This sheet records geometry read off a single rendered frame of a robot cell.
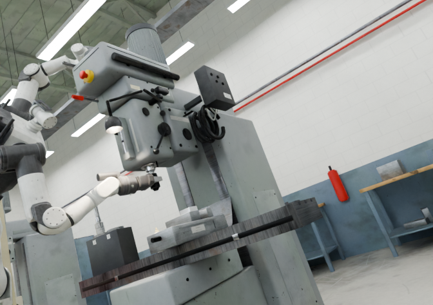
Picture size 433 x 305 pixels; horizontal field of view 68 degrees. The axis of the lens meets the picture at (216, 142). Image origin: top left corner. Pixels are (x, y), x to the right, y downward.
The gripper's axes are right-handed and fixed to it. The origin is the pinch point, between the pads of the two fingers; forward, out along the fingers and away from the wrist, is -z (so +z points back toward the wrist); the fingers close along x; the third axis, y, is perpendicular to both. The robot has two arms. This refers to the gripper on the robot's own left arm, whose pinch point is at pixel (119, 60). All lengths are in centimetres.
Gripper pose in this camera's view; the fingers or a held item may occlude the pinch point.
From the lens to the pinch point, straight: 187.1
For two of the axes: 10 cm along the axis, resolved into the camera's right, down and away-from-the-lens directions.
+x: -1.6, -2.4, -9.6
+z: -9.7, -1.5, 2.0
